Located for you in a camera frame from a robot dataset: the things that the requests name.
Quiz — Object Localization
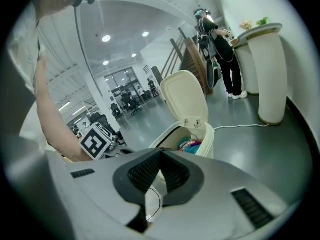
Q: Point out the black office chair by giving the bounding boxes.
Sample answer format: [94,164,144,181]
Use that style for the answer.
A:
[120,90,144,116]
[109,102,125,121]
[89,113,124,145]

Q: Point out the colourful trash in bin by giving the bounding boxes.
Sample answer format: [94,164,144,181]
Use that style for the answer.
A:
[176,138,203,155]

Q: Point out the white reception counter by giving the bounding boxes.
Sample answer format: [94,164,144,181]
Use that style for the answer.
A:
[232,22,288,127]

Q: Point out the wooden staircase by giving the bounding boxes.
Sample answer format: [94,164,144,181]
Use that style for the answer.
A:
[170,26,215,98]

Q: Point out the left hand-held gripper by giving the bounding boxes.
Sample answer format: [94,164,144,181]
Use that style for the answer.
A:
[79,122,136,161]

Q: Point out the cream trash bin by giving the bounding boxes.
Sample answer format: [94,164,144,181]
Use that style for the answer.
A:
[148,120,216,160]

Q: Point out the black headset cable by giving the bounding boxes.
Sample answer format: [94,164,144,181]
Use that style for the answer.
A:
[73,5,104,99]

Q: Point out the black oval bag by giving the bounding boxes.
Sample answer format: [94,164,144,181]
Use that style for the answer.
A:
[205,58,222,89]

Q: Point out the glass door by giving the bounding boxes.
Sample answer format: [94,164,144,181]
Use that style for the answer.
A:
[104,67,141,103]

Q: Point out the person's left forearm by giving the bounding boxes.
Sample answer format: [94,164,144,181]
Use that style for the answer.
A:
[34,57,95,163]

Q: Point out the cream trash bin lid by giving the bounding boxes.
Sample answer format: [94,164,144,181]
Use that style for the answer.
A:
[159,69,210,130]

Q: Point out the pink flowers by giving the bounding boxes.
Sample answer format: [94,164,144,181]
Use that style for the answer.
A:
[239,19,254,31]

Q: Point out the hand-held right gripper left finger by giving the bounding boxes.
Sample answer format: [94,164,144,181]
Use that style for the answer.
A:
[112,149,162,234]

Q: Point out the white floor cable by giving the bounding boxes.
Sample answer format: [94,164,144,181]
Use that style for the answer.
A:
[213,123,271,133]

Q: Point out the person's white shirt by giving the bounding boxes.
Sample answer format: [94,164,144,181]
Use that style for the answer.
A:
[6,0,50,150]

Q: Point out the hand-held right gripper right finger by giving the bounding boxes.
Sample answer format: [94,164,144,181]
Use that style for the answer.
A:
[159,149,205,208]

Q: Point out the thin black wire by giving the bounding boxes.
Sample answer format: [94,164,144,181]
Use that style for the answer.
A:
[144,185,162,223]

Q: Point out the green plant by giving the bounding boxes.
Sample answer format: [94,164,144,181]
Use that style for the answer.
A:
[255,16,271,27]

